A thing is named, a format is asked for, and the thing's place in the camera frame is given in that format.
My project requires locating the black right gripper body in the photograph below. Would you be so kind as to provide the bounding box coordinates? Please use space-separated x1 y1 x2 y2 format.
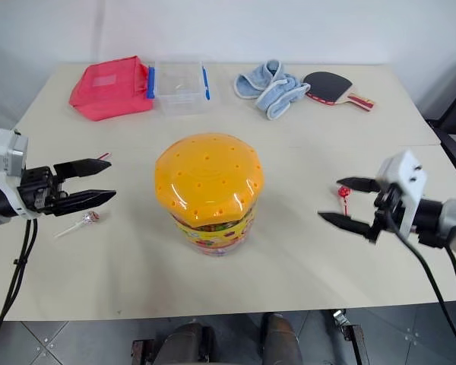
367 183 404 245

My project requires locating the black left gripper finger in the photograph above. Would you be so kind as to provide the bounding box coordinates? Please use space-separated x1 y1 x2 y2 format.
53 157 112 180
45 189 118 217

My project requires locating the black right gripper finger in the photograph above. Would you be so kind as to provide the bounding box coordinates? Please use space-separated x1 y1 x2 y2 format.
336 176 383 193
317 211 374 239

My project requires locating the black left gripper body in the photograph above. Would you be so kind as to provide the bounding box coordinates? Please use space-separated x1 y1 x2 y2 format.
17 165 68 219

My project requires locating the clear plastic lollipop jar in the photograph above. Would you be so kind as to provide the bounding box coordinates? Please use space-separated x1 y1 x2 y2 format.
170 207 258 259

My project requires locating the red wrapped lollipop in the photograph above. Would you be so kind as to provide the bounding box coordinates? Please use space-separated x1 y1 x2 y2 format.
337 186 353 216

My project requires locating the silver wrapped white-stick lollipop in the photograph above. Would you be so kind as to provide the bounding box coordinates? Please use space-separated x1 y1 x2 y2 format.
53 211 101 239

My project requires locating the red fabric bag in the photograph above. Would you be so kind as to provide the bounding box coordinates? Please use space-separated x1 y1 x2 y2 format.
68 56 155 122

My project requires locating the black table tennis paddle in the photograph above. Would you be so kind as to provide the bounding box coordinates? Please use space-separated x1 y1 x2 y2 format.
302 71 376 113

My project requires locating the table leg with caster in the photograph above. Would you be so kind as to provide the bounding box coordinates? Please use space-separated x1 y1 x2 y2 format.
331 309 366 365

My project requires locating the clear box with blue latches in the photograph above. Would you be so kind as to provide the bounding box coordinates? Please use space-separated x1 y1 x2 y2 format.
147 59 211 118

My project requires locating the light blue towel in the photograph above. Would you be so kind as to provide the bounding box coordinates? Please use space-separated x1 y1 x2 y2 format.
233 59 312 121

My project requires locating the dark rounded shape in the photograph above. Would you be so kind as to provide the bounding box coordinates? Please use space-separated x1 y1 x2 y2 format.
261 313 303 365
162 322 214 365

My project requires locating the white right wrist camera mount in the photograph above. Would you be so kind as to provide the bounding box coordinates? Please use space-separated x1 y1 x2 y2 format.
375 149 429 239

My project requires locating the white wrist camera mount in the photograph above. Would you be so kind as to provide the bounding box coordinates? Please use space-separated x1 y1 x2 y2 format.
0 129 30 178
375 149 429 239

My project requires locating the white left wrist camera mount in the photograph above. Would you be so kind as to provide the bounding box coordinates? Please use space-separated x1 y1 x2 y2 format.
0 129 30 178

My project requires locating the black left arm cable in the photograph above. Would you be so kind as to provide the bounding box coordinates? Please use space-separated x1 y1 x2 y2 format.
0 217 39 353

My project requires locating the rusty metal bracket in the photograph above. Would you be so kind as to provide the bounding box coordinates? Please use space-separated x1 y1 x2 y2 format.
130 338 155 365

